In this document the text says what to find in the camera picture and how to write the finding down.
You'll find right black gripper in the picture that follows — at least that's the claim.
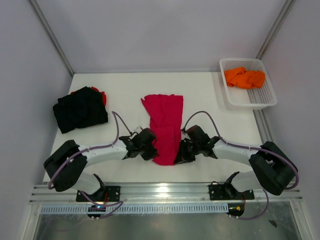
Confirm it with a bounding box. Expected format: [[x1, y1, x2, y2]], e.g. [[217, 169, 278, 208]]
[[174, 139, 201, 165]]

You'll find magenta t shirt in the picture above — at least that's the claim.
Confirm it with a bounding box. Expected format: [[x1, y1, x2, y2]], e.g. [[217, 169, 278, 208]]
[[141, 94, 184, 166]]

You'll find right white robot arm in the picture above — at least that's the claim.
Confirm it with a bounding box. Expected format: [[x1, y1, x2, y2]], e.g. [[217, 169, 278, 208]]
[[174, 125, 298, 199]]

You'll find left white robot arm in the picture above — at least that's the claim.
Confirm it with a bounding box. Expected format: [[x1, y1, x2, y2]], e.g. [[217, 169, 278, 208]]
[[43, 128, 158, 202]]

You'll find red folded t shirt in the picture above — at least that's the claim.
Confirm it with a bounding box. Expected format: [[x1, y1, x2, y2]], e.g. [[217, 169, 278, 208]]
[[70, 86, 107, 106]]

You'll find black folded t shirt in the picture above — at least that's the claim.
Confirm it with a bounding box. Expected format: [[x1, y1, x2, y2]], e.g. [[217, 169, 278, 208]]
[[52, 94, 109, 134]]

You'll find white perforated plastic basket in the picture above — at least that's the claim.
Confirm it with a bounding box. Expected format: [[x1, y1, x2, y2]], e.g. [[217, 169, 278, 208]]
[[219, 57, 278, 110]]

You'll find right black controller board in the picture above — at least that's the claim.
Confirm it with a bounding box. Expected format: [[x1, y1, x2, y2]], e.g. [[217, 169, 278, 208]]
[[227, 203, 245, 218]]

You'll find black controller board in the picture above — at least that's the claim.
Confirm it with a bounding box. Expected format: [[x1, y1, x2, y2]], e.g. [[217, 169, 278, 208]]
[[227, 203, 245, 218], [87, 205, 106, 219]]

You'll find orange t shirt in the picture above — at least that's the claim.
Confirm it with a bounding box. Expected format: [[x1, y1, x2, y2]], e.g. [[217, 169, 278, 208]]
[[224, 67, 266, 90]]

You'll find left black controller board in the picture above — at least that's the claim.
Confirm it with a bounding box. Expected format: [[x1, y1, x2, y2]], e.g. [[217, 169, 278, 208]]
[[87, 205, 106, 219]]

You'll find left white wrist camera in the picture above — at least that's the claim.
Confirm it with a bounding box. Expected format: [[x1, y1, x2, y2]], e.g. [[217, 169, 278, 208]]
[[133, 126, 143, 134]]

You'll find aluminium front rail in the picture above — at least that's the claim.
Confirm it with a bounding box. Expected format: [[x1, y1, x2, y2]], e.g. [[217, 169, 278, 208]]
[[29, 181, 302, 205]]

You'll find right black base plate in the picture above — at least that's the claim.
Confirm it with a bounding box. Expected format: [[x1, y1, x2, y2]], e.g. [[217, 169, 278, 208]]
[[208, 181, 255, 201]]

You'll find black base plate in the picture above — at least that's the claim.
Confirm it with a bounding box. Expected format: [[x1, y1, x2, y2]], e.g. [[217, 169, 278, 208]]
[[208, 181, 255, 201], [87, 185, 121, 203]]

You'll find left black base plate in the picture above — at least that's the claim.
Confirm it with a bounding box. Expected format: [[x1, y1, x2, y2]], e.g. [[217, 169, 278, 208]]
[[87, 185, 121, 203]]

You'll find aluminium side rail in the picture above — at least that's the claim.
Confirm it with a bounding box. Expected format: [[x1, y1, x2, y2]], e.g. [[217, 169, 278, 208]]
[[253, 109, 275, 143]]

